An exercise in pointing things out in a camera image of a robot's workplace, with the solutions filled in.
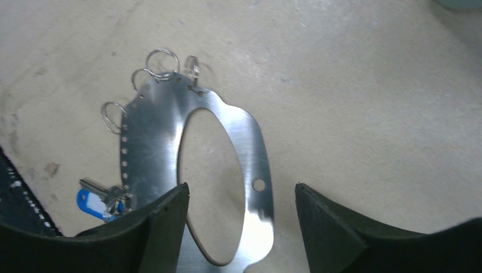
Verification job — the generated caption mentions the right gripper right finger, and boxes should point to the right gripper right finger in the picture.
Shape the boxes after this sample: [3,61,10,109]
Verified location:
[295,183,481,272]

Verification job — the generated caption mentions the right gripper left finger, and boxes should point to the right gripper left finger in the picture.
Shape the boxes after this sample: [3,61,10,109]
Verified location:
[1,183,190,272]

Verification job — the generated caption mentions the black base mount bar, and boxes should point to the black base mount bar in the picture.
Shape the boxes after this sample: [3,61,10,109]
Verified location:
[1,151,62,237]

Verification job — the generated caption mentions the silver key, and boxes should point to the silver key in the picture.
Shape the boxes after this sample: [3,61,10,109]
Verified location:
[79,179,131,214]

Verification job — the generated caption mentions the blue key tag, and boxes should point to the blue key tag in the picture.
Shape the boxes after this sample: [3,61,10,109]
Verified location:
[77,189,125,222]

